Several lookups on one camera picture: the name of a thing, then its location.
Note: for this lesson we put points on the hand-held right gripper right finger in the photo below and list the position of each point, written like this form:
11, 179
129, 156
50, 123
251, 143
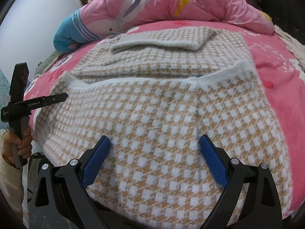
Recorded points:
214, 162

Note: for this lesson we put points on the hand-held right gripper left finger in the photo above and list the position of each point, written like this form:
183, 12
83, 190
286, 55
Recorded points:
96, 162

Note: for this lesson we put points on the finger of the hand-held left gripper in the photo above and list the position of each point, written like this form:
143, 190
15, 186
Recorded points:
47, 99

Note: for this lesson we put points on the beige checked sweater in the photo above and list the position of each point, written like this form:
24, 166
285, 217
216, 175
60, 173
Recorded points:
154, 114

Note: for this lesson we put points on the person's left forearm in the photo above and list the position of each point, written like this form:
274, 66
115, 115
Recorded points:
10, 171

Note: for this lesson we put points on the person's left hand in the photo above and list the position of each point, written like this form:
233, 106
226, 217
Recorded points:
25, 145

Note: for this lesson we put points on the teal patterned box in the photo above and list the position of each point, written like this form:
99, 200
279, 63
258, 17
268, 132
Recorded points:
3, 88

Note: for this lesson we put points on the green patterned pillow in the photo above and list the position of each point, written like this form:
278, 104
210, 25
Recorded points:
48, 63

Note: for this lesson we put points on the pink floral blanket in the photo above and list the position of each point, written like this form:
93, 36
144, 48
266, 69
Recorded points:
281, 81

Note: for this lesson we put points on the pink and blue quilt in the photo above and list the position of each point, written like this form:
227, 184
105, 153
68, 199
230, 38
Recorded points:
154, 4

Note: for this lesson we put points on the cream fuzzy blanket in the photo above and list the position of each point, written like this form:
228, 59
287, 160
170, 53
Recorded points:
294, 43

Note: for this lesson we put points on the black headboard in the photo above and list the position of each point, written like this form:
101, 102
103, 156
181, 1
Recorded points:
286, 7

